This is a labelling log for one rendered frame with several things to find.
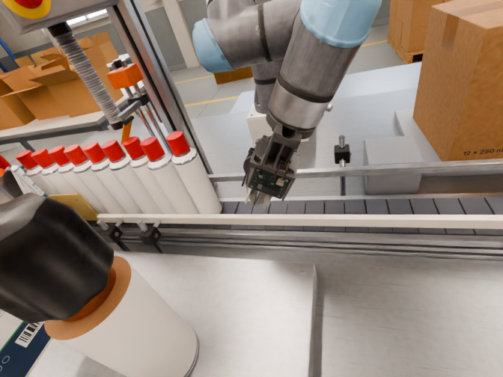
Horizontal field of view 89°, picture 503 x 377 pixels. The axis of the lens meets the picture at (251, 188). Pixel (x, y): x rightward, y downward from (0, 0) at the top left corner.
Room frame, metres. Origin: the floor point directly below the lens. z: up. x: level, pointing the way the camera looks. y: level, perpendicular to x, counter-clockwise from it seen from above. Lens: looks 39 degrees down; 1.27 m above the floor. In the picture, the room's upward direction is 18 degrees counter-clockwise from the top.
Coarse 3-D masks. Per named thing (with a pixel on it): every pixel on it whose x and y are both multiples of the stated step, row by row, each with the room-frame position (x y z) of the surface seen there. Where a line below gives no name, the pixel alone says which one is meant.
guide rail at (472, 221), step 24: (120, 216) 0.49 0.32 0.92; (144, 216) 0.46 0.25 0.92; (168, 216) 0.44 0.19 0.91; (192, 216) 0.41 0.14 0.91; (216, 216) 0.39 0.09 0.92; (240, 216) 0.37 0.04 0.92; (264, 216) 0.35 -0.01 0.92; (288, 216) 0.33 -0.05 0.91; (312, 216) 0.31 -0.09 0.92; (336, 216) 0.29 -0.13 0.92; (360, 216) 0.28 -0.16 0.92; (384, 216) 0.26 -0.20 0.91; (408, 216) 0.25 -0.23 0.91; (432, 216) 0.23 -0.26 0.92; (456, 216) 0.22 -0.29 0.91; (480, 216) 0.21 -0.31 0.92
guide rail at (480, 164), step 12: (324, 168) 0.37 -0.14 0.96; (336, 168) 0.36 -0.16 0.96; (348, 168) 0.35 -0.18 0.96; (360, 168) 0.34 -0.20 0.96; (372, 168) 0.33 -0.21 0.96; (384, 168) 0.32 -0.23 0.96; (396, 168) 0.31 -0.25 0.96; (408, 168) 0.31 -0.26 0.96; (420, 168) 0.30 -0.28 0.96; (432, 168) 0.29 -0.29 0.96; (444, 168) 0.28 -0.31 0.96; (456, 168) 0.28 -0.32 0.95; (468, 168) 0.27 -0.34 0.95; (480, 168) 0.26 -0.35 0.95; (492, 168) 0.26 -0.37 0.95; (216, 180) 0.46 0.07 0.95; (228, 180) 0.45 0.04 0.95; (240, 180) 0.44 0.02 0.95
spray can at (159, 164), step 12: (144, 144) 0.45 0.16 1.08; (156, 144) 0.45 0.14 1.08; (156, 156) 0.44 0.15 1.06; (168, 156) 0.45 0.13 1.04; (156, 168) 0.43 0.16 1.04; (168, 168) 0.44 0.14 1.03; (156, 180) 0.44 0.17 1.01; (168, 180) 0.43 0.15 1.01; (180, 180) 0.44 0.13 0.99; (168, 192) 0.43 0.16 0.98; (180, 192) 0.44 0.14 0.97; (180, 204) 0.43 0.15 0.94; (192, 204) 0.44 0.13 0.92
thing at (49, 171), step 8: (40, 152) 0.59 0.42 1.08; (48, 152) 0.60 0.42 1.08; (40, 160) 0.58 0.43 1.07; (48, 160) 0.58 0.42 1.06; (48, 168) 0.58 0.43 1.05; (56, 168) 0.58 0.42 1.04; (48, 176) 0.57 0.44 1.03; (56, 176) 0.57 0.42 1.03; (56, 184) 0.57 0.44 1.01; (64, 184) 0.57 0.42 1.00; (64, 192) 0.57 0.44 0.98; (72, 192) 0.57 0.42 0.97
